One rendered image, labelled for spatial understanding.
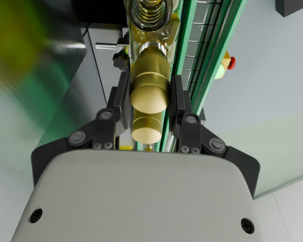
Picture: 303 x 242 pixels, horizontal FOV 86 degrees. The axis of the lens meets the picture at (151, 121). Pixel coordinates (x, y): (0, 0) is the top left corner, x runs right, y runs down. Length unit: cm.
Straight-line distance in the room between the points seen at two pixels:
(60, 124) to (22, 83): 13
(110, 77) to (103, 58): 6
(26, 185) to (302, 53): 101
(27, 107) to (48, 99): 3
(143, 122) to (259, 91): 92
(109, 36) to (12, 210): 36
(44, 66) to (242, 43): 74
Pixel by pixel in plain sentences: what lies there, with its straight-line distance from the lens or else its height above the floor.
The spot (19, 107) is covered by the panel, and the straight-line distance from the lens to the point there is 20.
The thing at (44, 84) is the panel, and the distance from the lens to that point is 22.
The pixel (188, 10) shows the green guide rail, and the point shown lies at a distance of 31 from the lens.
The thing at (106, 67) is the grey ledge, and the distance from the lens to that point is 48.
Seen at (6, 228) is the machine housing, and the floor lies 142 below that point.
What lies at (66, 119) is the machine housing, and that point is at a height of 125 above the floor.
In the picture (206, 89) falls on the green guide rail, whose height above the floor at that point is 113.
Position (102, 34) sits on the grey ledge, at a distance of 43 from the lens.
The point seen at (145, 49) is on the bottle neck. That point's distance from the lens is 17.
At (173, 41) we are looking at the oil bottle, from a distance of 19.
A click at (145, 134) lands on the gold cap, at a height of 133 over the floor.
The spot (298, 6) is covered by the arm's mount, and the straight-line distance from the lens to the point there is 78.
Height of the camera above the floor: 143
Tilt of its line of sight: 38 degrees down
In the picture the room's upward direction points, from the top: 177 degrees counter-clockwise
